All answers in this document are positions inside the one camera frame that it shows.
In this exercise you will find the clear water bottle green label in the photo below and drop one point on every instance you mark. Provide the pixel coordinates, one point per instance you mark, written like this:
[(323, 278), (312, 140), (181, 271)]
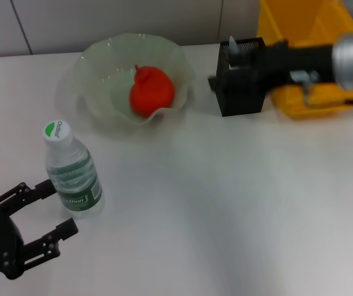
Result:
[(74, 185)]

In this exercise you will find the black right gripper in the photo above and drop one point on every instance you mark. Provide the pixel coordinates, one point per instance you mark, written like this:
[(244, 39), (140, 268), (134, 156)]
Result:
[(296, 61)]

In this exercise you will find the grey marker pen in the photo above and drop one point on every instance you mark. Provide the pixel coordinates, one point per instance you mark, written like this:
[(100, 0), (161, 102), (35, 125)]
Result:
[(234, 47)]

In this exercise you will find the black mesh pen holder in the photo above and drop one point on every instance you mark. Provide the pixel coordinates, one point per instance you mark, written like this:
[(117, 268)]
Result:
[(241, 98)]

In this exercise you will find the pale green glass fruit plate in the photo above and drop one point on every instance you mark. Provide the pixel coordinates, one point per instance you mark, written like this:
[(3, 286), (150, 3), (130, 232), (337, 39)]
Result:
[(108, 77)]

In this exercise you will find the yellow plastic storage bin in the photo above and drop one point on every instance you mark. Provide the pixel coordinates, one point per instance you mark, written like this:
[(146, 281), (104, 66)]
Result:
[(287, 21)]

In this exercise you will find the orange fruit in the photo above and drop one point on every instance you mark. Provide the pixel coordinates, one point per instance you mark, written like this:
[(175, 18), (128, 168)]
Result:
[(151, 92)]

